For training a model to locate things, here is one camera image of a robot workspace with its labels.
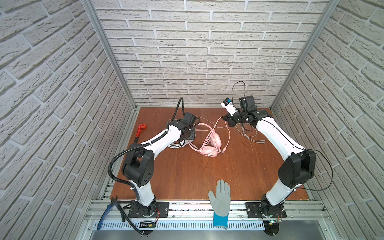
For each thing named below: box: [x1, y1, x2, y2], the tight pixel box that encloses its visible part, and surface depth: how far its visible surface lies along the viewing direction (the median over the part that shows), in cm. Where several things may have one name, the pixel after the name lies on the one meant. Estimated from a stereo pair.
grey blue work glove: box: [208, 179, 231, 230], surface depth 77 cm
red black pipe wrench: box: [135, 124, 147, 143], surface depth 108 cm
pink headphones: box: [187, 123, 222, 158], surface depth 85 cm
